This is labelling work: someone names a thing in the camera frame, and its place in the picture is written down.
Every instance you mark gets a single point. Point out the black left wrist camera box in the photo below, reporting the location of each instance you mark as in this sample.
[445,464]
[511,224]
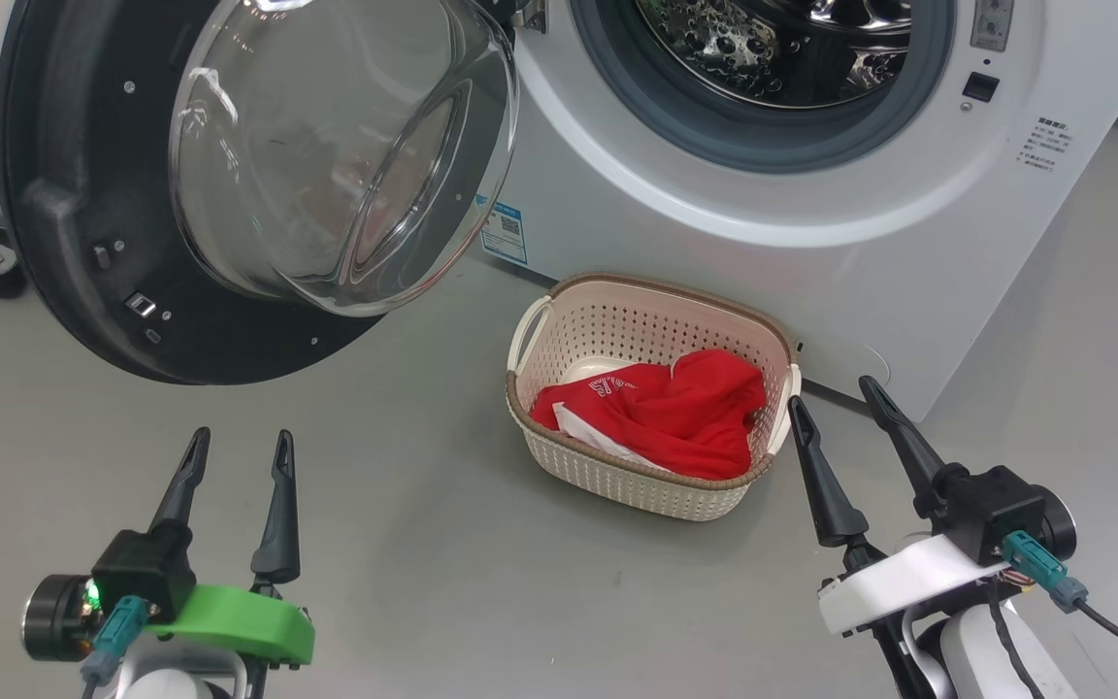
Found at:
[142,568]

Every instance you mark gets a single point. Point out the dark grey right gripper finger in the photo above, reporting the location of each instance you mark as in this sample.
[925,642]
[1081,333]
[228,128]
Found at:
[836,505]
[908,447]

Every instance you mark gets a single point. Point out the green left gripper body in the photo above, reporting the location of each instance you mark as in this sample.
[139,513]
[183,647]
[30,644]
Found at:
[239,621]

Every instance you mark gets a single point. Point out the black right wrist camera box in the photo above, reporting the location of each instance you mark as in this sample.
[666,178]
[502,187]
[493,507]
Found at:
[1005,505]

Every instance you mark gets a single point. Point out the cream perforated basket brown rim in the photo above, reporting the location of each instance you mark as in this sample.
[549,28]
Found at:
[637,490]

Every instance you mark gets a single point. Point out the black round glass washer door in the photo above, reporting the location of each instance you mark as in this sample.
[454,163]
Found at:
[64,194]

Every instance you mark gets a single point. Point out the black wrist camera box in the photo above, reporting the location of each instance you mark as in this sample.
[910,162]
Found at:
[1005,505]
[142,568]

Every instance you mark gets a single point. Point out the grey warning sticker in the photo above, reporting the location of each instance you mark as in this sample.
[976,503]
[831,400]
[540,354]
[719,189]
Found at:
[992,21]

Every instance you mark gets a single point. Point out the blue energy label sticker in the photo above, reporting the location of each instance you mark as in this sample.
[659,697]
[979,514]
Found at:
[506,233]

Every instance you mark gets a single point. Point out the red and white jersey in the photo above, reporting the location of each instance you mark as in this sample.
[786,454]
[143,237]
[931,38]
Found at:
[685,417]

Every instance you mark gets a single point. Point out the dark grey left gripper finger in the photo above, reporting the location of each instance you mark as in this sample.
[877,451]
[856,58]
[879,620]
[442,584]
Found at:
[279,534]
[180,495]

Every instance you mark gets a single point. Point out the white front-load washing machine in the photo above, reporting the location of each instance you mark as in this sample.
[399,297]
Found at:
[908,272]

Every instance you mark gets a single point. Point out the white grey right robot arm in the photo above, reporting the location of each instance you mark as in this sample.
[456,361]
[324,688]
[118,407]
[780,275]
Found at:
[967,660]

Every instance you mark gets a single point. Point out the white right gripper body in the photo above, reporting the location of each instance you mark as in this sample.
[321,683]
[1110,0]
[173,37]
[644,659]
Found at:
[899,578]

